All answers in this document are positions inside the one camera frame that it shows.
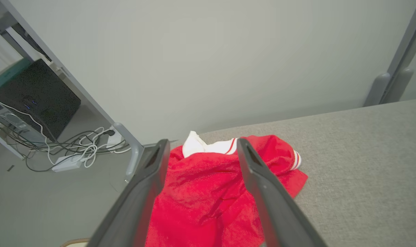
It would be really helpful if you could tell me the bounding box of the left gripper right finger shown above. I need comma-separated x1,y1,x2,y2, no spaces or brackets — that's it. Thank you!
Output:
237,138,329,247

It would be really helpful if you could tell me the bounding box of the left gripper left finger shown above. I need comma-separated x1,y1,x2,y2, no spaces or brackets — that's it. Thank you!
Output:
86,138,171,247

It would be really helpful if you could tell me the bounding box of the red shirt with white sleeves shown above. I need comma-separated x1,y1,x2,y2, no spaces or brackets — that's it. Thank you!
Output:
144,130,308,247

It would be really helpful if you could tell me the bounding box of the grey partition stand leg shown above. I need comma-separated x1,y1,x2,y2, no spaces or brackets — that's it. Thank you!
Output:
0,0,146,184

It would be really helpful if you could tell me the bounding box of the cream laundry basket brown rim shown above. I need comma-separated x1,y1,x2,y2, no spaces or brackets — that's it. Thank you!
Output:
61,238,91,247

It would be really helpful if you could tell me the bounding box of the short white power strip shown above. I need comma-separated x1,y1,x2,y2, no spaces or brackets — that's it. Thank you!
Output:
106,128,125,150

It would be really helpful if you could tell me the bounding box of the long white power strip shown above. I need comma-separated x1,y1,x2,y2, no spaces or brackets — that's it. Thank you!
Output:
51,154,87,173

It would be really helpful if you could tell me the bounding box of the black computer tower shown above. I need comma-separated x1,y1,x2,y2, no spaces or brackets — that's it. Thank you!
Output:
0,58,82,142

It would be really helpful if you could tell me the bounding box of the silver computer case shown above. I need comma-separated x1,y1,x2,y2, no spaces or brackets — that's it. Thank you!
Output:
0,98,45,146

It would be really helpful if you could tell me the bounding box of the teal box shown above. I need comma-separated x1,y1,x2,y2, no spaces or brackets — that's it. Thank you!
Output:
0,58,33,94

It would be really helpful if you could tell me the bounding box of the white coiled power cable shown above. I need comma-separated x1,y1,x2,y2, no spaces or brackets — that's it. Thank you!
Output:
43,126,132,169

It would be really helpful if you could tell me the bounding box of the black power cable bundle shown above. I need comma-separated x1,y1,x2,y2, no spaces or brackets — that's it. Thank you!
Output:
0,113,128,173

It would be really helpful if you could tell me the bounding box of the grey partition post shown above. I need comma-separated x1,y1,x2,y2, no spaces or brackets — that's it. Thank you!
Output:
363,0,416,107

